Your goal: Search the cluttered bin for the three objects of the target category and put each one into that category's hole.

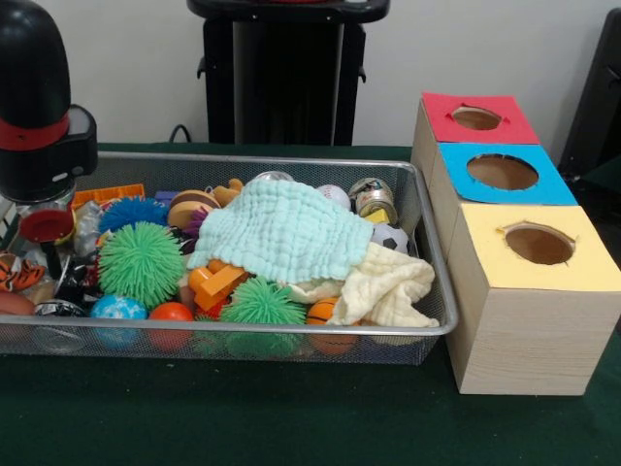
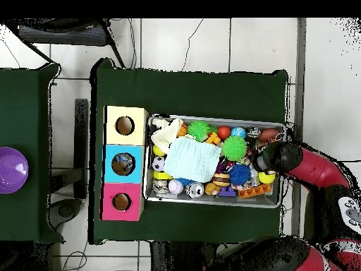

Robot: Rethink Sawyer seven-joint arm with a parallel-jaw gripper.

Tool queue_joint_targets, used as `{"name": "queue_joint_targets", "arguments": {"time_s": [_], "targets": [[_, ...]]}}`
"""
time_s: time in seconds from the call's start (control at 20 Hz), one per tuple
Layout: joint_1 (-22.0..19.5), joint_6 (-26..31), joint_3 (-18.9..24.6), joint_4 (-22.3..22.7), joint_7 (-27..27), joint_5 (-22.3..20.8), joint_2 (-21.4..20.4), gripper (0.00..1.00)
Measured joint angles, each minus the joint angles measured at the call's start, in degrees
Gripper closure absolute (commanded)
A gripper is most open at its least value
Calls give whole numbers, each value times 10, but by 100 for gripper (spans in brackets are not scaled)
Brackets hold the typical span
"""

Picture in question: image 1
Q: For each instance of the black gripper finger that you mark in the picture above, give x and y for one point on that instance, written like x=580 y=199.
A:
x=55 y=264

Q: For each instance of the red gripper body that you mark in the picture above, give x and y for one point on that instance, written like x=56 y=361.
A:
x=46 y=225

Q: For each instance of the orange striped tiger plush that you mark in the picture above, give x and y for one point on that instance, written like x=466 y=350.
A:
x=19 y=274

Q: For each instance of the orange toy building block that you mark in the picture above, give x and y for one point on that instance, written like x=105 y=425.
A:
x=218 y=286
x=109 y=192

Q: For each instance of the mint green cloth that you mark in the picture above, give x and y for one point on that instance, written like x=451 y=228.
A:
x=286 y=233

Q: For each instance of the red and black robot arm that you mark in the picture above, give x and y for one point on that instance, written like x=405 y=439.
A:
x=34 y=97

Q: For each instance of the silver mesh bin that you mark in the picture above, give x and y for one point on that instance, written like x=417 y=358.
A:
x=378 y=352

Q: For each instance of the wooden box with three holes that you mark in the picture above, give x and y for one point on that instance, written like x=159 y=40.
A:
x=533 y=340

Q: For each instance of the green spiky rubber ball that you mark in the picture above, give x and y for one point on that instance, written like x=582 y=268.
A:
x=262 y=303
x=140 y=264

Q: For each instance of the blue spiky rubber ball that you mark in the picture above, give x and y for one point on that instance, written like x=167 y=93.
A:
x=133 y=213

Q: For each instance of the dark green tablecloth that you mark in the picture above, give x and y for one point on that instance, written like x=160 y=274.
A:
x=291 y=417
x=609 y=177

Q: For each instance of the white toy baseball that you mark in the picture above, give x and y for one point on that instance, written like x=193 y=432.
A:
x=336 y=195

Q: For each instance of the cream cloth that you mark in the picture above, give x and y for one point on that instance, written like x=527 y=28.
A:
x=388 y=291

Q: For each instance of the black and white soccer ball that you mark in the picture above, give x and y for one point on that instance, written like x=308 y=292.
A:
x=392 y=239

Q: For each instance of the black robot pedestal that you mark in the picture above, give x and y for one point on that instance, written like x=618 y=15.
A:
x=291 y=73

